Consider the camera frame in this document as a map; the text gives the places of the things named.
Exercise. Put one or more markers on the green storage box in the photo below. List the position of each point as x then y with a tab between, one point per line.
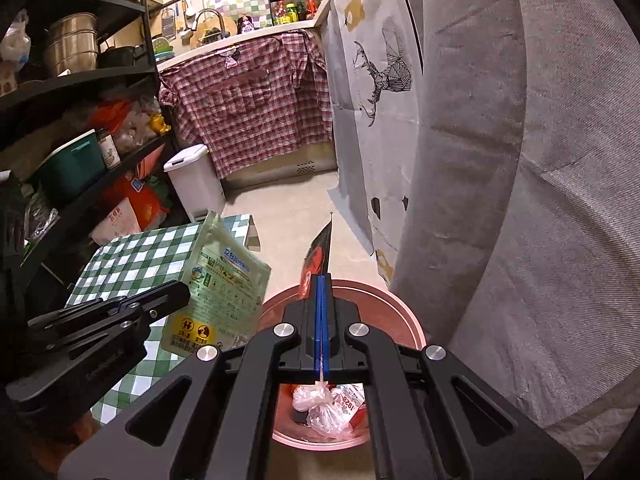
75	162

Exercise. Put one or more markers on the beige cabinet base panel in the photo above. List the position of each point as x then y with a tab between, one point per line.
295	165

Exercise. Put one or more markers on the red plaid shirt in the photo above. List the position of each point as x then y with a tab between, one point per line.
250	100

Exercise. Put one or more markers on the grey curtain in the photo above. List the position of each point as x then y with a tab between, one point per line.
550	185

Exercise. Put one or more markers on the metal grater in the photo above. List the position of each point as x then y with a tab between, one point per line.
168	22

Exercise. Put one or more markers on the white countertop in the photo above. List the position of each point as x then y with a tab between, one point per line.
322	10

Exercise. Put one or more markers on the pink plastic bin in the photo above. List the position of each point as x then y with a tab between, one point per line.
395	315

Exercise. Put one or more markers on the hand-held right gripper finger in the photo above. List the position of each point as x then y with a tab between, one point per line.
325	310
316	310

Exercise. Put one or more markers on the black spice rack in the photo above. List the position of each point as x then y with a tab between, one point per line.
295	10

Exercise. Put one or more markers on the white plastic bag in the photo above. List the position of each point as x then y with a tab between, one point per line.
15	40

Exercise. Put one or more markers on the red cardboard box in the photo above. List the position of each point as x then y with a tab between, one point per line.
356	407

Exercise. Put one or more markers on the tin can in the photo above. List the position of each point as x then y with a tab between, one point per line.
109	150

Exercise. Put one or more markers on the black cooking pot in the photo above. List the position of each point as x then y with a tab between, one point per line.
117	56

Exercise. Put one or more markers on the white pedal bin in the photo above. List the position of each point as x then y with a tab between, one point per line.
195	185

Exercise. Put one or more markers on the green checkered tablecloth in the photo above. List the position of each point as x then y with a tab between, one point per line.
135	260

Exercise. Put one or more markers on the orange rice bag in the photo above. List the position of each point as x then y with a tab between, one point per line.
145	205

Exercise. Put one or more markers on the yellow figurine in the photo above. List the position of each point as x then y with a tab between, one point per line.
160	123

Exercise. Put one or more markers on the steel pot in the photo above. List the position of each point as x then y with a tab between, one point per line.
72	42

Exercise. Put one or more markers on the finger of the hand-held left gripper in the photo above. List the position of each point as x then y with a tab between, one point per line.
90	332
165	297

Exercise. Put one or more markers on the clear plastic bag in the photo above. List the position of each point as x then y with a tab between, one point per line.
325	412

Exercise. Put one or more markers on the orange plastic bag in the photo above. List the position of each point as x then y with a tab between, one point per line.
112	112

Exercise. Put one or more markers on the black red snack packet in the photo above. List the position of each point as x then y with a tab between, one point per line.
317	255

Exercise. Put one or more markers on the green detergent pouch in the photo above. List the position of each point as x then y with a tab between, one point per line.
220	280

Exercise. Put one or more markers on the deer print cloth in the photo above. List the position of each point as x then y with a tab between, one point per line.
370	160

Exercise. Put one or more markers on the steel faucet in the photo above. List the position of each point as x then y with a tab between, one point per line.
207	11

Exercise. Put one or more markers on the black shelf rack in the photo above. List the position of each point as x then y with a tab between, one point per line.
75	80

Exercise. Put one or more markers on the white garlic bag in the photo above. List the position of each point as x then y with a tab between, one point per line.
135	127

